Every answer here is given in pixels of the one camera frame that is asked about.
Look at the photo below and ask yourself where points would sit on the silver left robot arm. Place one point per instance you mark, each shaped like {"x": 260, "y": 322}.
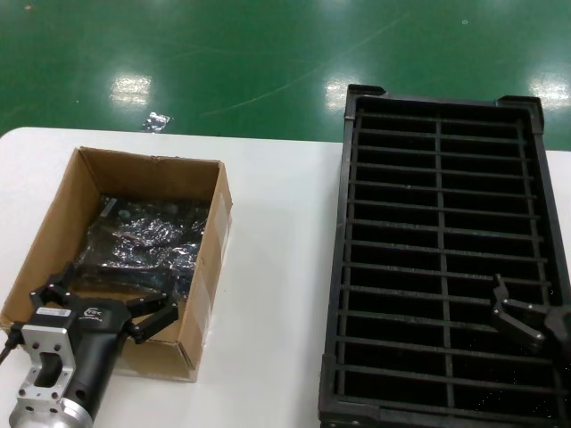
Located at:
{"x": 67, "y": 417}

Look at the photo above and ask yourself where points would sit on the bagged graphics card shiny wrap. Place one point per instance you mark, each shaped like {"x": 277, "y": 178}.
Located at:
{"x": 169, "y": 232}

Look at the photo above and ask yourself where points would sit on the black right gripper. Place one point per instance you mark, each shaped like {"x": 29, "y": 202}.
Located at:
{"x": 562, "y": 323}

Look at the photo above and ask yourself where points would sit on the brown open cardboard box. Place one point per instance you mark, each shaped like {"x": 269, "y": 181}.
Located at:
{"x": 147, "y": 176}

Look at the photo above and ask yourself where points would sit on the silver aluminium wrist bracket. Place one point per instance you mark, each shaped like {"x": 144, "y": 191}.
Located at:
{"x": 27, "y": 388}

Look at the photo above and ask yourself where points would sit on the crumpled foil scrap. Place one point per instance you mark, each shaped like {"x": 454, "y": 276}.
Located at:
{"x": 156, "y": 122}

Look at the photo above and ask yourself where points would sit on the black labelled wrist camera box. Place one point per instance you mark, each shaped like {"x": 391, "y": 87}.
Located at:
{"x": 53, "y": 322}

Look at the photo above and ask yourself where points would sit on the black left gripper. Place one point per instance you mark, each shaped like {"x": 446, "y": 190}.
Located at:
{"x": 96, "y": 339}

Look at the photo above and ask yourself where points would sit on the black slotted plastic container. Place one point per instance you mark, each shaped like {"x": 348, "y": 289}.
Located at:
{"x": 439, "y": 178}

